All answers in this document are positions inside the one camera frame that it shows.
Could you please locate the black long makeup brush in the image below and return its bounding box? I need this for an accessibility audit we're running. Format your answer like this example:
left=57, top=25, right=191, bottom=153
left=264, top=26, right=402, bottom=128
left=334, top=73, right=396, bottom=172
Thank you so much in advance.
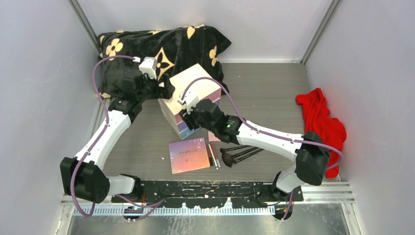
left=233, top=149, right=263, bottom=164

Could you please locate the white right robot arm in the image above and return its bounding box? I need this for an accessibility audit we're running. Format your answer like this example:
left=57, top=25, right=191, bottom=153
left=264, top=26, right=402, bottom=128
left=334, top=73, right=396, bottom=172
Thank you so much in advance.
left=178, top=99, right=329, bottom=201

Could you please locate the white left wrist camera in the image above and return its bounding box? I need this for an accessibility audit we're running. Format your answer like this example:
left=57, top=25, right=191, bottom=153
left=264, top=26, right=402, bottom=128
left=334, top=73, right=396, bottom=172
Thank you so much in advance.
left=138, top=57, right=157, bottom=80

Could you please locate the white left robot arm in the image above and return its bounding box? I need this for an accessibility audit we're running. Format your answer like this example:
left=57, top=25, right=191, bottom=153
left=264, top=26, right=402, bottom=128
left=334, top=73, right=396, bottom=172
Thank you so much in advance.
left=60, top=70, right=175, bottom=203

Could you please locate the red cloth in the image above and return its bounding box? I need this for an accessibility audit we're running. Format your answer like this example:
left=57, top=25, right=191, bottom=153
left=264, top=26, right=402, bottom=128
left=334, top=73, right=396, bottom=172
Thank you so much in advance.
left=295, top=88, right=347, bottom=179

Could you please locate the black floral plush blanket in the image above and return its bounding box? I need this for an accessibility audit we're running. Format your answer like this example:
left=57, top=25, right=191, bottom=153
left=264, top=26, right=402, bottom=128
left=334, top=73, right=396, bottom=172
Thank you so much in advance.
left=96, top=24, right=231, bottom=97

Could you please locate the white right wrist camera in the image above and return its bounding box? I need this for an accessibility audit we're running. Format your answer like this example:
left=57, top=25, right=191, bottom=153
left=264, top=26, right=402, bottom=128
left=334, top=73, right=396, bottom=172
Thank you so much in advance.
left=177, top=89, right=200, bottom=114

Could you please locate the white pink drawer organizer box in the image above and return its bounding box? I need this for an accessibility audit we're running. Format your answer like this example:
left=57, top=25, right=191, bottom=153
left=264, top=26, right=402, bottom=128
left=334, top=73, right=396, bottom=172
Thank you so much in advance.
left=158, top=64, right=222, bottom=140

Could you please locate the black fan makeup brush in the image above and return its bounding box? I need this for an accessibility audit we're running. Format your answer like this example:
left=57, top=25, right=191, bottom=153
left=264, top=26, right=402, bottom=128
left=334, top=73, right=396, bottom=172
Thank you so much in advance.
left=220, top=147, right=258, bottom=167

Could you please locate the black thin makeup brush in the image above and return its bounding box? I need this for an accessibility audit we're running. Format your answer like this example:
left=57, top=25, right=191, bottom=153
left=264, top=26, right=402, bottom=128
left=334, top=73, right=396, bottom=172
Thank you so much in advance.
left=220, top=145, right=249, bottom=153

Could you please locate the holographic eyeshadow palette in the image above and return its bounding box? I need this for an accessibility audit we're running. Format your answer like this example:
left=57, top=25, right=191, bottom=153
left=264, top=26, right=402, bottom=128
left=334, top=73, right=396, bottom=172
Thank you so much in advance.
left=168, top=138, right=211, bottom=174

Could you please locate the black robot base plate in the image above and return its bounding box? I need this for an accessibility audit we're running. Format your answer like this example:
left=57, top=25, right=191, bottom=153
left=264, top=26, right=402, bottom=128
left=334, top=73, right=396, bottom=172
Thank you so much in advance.
left=125, top=180, right=289, bottom=209

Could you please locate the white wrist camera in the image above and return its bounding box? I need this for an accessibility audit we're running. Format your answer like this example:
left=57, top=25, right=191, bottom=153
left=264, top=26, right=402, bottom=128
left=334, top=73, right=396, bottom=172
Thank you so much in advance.
left=138, top=57, right=157, bottom=80
left=177, top=89, right=200, bottom=114

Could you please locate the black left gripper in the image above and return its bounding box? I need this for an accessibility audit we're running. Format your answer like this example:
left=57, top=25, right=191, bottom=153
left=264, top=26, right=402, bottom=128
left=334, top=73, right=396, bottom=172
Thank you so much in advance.
left=137, top=72, right=174, bottom=103

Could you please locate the small pink card packet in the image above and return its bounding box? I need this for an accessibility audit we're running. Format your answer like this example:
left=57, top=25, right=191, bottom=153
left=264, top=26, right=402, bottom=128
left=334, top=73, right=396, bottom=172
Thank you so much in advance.
left=208, top=131, right=220, bottom=142

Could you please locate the silver lip pencil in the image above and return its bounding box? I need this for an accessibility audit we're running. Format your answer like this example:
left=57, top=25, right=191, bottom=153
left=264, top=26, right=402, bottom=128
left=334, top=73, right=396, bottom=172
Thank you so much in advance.
left=208, top=143, right=219, bottom=170

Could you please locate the black mascara tube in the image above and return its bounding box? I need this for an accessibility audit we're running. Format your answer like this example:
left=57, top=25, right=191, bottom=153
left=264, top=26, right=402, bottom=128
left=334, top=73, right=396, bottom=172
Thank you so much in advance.
left=207, top=144, right=214, bottom=166

